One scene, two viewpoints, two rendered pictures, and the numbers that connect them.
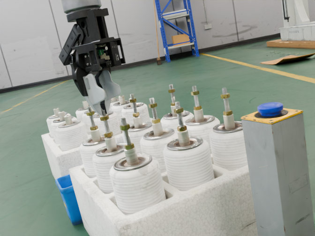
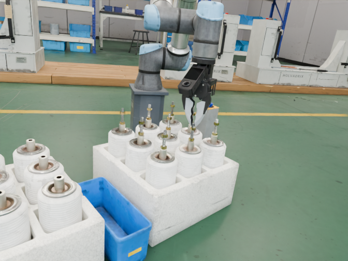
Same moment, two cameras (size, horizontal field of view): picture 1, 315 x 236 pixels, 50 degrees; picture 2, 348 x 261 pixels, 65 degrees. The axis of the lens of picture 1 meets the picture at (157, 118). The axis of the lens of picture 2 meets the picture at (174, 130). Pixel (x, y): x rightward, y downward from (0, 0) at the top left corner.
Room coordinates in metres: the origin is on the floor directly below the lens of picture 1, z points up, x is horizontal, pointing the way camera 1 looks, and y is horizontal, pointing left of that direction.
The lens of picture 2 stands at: (1.04, 0.88, 0.63)
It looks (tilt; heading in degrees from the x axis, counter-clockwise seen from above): 21 degrees down; 251
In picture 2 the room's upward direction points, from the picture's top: 6 degrees clockwise
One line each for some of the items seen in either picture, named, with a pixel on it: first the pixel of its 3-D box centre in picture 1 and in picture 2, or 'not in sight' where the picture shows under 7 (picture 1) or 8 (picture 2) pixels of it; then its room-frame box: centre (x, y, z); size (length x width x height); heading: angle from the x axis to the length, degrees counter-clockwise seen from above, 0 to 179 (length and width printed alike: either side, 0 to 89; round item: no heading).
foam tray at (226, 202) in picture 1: (171, 195); (163, 175); (0.76, 0.00, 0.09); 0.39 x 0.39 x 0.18; 25
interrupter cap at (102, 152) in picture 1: (112, 150); (190, 149); (0.72, 0.11, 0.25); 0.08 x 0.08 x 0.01
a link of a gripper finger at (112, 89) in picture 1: (110, 91); (191, 110); (0.72, 0.09, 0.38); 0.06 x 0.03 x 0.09; 47
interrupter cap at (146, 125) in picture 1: (138, 127); (140, 143); (0.87, 0.05, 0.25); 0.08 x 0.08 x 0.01
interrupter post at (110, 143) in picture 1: (111, 144); (190, 145); (0.72, 0.11, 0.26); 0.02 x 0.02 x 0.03
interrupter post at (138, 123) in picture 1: (138, 122); (140, 139); (0.87, 0.05, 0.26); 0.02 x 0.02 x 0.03
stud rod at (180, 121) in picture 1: (180, 120); not in sight; (0.66, -0.04, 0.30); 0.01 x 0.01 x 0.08
